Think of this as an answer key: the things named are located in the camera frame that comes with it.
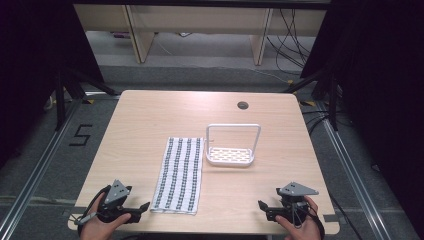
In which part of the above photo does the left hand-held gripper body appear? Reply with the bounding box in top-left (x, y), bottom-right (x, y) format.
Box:
top-left (97, 179), bottom-right (134, 224)

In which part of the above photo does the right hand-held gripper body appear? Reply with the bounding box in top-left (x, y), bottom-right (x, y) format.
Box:
top-left (275, 181), bottom-right (320, 225)

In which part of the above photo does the person's right hand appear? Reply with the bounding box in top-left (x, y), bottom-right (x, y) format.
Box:
top-left (275, 195), bottom-right (323, 240)

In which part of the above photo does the person's left hand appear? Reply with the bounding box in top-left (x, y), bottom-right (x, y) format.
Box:
top-left (79, 201), bottom-right (132, 240)

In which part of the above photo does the black and white checked towel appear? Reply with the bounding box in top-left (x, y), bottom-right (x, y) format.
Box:
top-left (149, 136), bottom-right (205, 215)

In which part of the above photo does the white towel rack with tray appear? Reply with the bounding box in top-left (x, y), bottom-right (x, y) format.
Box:
top-left (204, 123), bottom-right (262, 168)

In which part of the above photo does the black metal stand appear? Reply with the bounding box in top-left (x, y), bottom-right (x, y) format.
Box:
top-left (283, 66), bottom-right (342, 132)
top-left (53, 65), bottom-right (120, 132)

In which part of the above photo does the black curtain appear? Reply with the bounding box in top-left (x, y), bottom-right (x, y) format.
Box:
top-left (299, 0), bottom-right (424, 238)
top-left (0, 0), bottom-right (105, 169)

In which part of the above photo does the beige wooden desk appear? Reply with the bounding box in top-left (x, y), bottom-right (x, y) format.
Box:
top-left (73, 3), bottom-right (328, 67)

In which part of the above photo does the black metal crossbar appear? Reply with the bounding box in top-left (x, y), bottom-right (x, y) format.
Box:
top-left (71, 0), bottom-right (333, 10)

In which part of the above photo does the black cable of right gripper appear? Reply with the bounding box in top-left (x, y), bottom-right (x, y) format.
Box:
top-left (308, 203), bottom-right (326, 240)

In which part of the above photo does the black floor cable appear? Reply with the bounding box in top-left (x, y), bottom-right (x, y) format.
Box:
top-left (327, 190), bottom-right (365, 240)

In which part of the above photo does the aluminium floor rail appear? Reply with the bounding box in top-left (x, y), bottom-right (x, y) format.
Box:
top-left (315, 99), bottom-right (421, 240)
top-left (0, 95), bottom-right (84, 240)

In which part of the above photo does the white floor cable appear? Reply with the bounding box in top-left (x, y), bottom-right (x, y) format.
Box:
top-left (248, 65), bottom-right (292, 85)

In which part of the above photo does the bundle of black cables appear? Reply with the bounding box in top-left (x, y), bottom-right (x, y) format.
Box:
top-left (265, 8), bottom-right (316, 76)

